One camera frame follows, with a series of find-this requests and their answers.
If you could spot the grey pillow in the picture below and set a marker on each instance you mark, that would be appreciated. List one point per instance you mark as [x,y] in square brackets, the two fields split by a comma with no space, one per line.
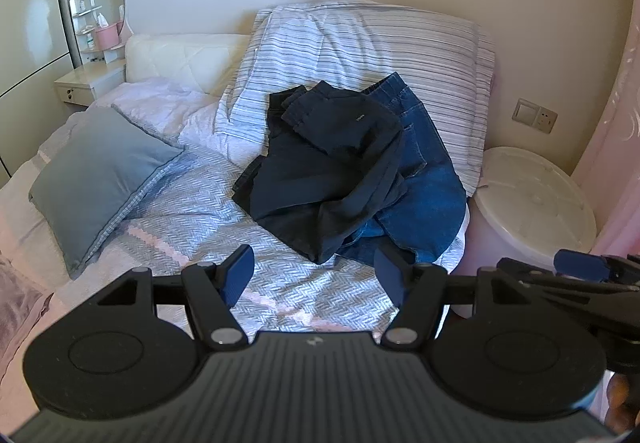
[95,178]

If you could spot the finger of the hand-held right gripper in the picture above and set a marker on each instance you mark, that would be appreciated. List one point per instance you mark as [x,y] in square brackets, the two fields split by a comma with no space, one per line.
[575,290]
[580,265]

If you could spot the pink curtain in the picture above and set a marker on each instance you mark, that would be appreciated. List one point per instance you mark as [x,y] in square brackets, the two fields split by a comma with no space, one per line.
[617,163]

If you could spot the white padded headboard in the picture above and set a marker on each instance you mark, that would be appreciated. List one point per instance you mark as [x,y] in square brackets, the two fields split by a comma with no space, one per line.
[185,58]

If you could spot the white vanity shelf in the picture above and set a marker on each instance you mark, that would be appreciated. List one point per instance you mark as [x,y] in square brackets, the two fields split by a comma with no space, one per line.
[87,13]

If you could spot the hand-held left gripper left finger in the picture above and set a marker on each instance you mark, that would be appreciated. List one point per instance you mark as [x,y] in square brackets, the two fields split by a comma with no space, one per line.
[239,275]

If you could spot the white dressing table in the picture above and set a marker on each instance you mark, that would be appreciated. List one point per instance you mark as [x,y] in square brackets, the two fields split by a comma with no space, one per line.
[87,83]

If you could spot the blue jeans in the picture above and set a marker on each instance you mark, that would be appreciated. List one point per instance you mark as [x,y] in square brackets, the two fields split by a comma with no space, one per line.
[430,193]

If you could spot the person's right hand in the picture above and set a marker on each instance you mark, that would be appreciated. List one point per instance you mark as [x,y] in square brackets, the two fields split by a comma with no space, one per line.
[619,400]

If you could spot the light blue woven bedspread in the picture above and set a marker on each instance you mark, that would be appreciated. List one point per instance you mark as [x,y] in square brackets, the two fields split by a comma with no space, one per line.
[200,218]

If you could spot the wall light switch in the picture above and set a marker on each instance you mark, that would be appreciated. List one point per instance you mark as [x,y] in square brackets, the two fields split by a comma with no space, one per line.
[526,111]

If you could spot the white wardrobe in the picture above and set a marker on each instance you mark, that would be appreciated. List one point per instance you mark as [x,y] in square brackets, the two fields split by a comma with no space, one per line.
[25,23]

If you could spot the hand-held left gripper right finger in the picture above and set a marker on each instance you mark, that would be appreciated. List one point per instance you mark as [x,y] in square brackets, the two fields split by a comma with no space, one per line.
[392,273]

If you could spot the wall power socket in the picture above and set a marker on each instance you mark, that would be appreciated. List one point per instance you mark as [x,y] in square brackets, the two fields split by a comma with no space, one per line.
[546,119]

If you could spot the black pants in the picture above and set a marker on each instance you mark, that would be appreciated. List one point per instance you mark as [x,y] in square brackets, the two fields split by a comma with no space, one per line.
[320,173]

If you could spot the pink box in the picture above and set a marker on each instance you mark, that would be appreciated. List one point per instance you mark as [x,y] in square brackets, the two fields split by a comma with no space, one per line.
[106,36]

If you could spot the striped white pillow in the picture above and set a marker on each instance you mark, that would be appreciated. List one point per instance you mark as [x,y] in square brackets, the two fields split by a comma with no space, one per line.
[350,38]

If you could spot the purple fuzzy blanket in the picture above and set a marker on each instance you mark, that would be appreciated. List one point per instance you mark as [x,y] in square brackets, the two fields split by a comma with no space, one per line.
[17,303]

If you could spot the white round side table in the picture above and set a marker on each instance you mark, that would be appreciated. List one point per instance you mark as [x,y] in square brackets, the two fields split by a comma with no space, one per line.
[530,203]

